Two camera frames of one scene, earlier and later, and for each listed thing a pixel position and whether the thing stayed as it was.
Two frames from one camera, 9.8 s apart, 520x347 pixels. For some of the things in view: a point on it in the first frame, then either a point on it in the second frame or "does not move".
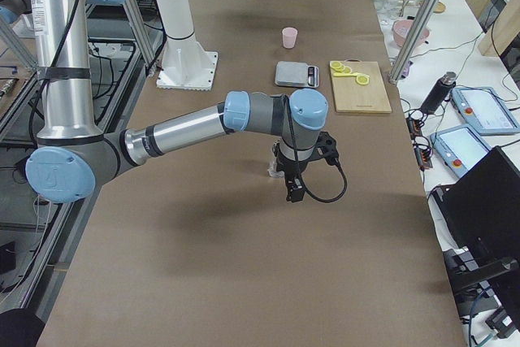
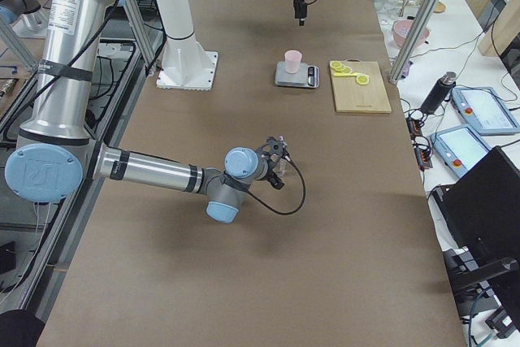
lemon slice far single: x=362 y=80 does not move
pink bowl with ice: x=400 y=30 does not move
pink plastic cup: x=289 y=36 to x=292 y=59
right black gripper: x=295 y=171 to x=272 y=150
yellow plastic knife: x=347 y=74 does not move
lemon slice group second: x=344 y=69 does not move
